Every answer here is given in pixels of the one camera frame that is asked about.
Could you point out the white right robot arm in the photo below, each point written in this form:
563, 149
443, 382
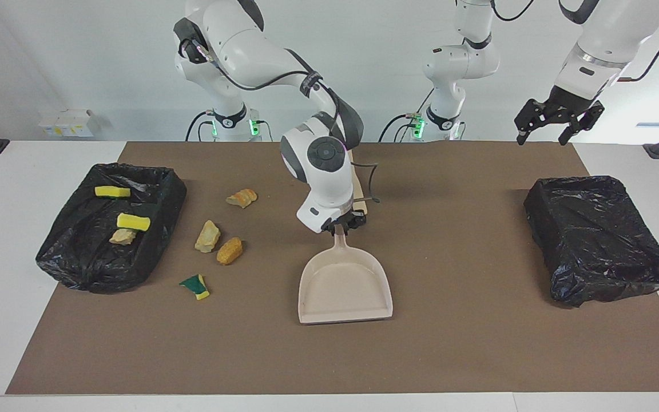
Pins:
324, 189

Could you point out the green yellow sponge piece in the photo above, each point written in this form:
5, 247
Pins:
195, 286

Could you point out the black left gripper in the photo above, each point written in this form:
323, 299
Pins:
568, 104

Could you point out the beige bread chunk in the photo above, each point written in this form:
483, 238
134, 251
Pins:
207, 236

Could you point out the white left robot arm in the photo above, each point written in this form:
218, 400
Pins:
461, 63

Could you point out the beige orange bread piece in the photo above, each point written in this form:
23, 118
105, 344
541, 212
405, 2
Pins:
122, 236

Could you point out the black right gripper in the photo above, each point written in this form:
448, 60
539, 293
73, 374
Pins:
345, 221

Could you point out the orange white bread piece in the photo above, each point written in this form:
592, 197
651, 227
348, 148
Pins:
242, 198

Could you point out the beige plastic dustpan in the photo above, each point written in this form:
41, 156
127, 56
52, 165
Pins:
344, 292

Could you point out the golden brown bread roll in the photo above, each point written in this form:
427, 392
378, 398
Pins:
229, 251

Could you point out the white socket box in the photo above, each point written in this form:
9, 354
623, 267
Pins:
69, 123

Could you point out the brown table mat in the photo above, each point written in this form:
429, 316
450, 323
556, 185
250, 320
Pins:
329, 355

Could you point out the beige hand brush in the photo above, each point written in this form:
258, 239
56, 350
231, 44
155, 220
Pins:
360, 197

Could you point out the black bag lined bin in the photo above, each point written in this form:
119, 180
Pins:
89, 263
592, 240

